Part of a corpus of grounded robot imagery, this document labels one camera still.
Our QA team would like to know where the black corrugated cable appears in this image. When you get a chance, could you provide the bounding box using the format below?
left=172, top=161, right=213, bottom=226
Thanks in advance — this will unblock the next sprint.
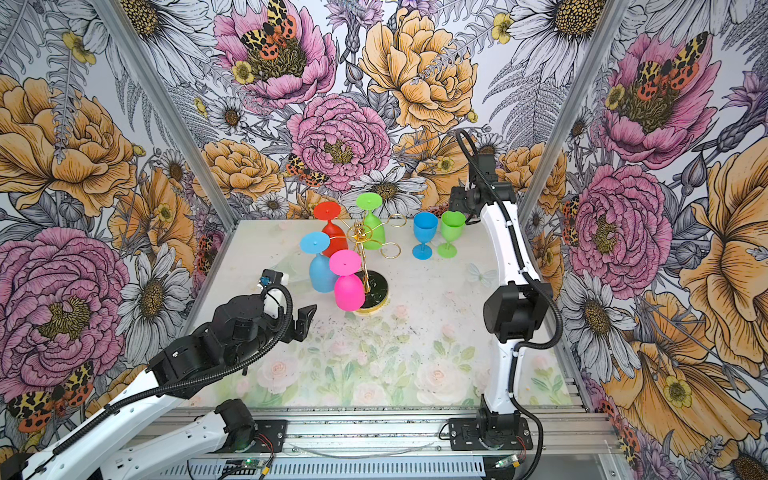
left=32, top=283, right=295, bottom=469
left=454, top=129, right=564, bottom=480

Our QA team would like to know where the green wine glass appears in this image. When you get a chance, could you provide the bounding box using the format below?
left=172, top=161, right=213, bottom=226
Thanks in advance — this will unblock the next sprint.
left=437, top=211, right=466, bottom=259
left=356, top=192, right=386, bottom=250

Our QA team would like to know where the silver aluminium corner post right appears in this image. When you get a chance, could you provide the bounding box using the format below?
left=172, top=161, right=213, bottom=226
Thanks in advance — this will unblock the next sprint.
left=518, top=0, right=630, bottom=224

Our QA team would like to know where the red wine glass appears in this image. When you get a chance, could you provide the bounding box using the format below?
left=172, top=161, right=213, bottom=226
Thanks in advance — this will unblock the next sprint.
left=313, top=201, right=348, bottom=258

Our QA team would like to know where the grey slotted cable duct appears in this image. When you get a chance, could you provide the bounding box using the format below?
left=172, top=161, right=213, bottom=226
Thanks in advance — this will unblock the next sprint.
left=141, top=456, right=486, bottom=479

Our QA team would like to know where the green circuit board left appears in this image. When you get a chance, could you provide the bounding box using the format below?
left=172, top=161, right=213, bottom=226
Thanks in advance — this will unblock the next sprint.
left=219, top=458, right=273, bottom=479

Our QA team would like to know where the black right corrugated cable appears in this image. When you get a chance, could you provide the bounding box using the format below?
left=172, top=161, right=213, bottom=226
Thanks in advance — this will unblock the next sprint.
left=454, top=129, right=564, bottom=480

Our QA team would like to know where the green circuit board right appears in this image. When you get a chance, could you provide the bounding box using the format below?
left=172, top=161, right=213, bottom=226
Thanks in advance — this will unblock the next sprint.
left=494, top=454, right=525, bottom=469

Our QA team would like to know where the blue wine glass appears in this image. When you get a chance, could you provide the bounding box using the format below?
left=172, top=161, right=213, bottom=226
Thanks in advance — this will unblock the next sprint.
left=299, top=232, right=338, bottom=293
left=412, top=212, right=438, bottom=260

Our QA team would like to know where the silver aluminium corner post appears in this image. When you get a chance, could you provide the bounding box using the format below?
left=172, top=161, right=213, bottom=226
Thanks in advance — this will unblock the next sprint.
left=518, top=0, right=630, bottom=224
left=94, top=1, right=239, bottom=233

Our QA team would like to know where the silver aluminium front rail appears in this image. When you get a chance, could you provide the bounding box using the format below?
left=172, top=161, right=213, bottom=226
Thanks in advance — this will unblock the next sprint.
left=129, top=407, right=632, bottom=479

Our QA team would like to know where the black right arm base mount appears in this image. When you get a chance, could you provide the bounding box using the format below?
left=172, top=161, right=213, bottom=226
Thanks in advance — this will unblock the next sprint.
left=438, top=409, right=534, bottom=451

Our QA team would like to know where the silver aluminium corner post left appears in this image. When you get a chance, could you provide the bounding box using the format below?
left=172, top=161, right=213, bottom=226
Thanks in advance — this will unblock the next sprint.
left=94, top=1, right=239, bottom=233

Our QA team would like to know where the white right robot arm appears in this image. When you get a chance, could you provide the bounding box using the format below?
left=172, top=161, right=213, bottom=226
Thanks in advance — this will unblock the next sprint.
left=448, top=155, right=552, bottom=451

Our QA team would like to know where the black left corrugated cable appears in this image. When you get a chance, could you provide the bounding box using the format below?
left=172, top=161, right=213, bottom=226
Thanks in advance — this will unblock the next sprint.
left=32, top=283, right=295, bottom=469

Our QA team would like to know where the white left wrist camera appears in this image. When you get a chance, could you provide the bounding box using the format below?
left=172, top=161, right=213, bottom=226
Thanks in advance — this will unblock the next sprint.
left=259, top=269, right=287, bottom=318

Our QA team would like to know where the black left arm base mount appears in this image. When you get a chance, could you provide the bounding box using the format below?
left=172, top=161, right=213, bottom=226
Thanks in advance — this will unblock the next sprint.
left=215, top=419, right=288, bottom=454

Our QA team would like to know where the gold wire wine glass rack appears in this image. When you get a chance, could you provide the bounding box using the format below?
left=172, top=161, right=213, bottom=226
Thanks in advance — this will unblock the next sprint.
left=345, top=214, right=406, bottom=314

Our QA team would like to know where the green circuit board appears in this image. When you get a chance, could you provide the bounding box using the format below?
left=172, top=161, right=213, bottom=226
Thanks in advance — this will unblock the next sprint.
left=219, top=458, right=273, bottom=479
left=494, top=454, right=525, bottom=469

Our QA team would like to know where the pink wine glass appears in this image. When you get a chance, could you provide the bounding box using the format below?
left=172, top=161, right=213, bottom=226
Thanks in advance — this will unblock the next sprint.
left=329, top=250, right=365, bottom=312

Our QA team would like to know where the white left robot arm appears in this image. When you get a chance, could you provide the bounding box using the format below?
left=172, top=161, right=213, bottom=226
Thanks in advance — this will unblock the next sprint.
left=1, top=285, right=317, bottom=479

